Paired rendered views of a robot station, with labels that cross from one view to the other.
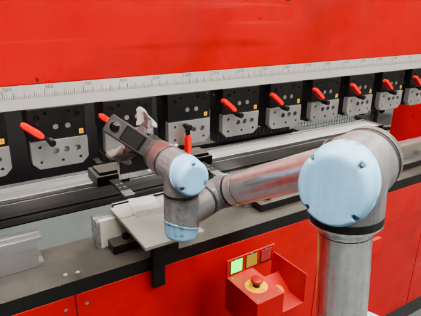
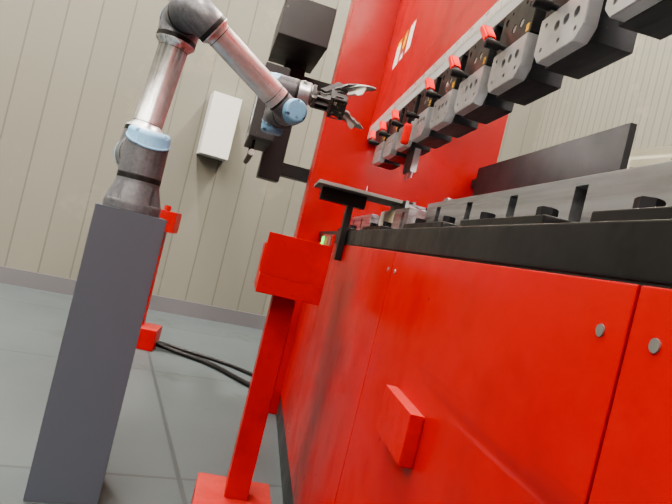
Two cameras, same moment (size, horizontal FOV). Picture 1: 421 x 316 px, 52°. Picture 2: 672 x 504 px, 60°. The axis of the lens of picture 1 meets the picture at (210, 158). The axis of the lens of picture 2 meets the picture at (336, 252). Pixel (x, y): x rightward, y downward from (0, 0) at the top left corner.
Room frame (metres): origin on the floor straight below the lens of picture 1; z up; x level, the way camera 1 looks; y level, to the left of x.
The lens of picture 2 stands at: (1.90, -1.51, 0.80)
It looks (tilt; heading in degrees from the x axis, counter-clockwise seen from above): 0 degrees down; 115
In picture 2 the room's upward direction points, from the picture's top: 14 degrees clockwise
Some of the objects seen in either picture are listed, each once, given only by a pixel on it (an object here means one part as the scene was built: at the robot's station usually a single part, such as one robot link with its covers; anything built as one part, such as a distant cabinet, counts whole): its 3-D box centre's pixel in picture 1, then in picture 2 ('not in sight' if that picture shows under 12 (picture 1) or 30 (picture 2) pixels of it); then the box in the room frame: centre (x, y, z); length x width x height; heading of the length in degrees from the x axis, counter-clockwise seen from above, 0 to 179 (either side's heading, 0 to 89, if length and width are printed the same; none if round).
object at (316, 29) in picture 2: not in sight; (285, 97); (0.20, 1.05, 1.52); 0.51 x 0.25 x 0.85; 128
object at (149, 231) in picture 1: (155, 220); (356, 193); (1.14, 0.16, 1.00); 0.26 x 0.18 x 0.01; 33
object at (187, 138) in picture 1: (187, 138); (409, 128); (1.29, 0.07, 1.20); 0.04 x 0.02 x 0.10; 33
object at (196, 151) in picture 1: (202, 162); not in sight; (1.59, 0.03, 1.01); 0.26 x 0.12 x 0.05; 33
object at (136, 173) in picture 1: (133, 162); (410, 165); (1.26, 0.24, 1.13); 0.10 x 0.02 x 0.10; 123
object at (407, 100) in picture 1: (411, 84); not in sight; (2.00, -0.92, 1.26); 0.15 x 0.09 x 0.17; 123
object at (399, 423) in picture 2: (368, 247); (398, 423); (1.68, -0.71, 0.59); 0.15 x 0.02 x 0.07; 123
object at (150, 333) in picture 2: not in sight; (150, 274); (-0.44, 1.11, 0.42); 0.25 x 0.20 x 0.83; 33
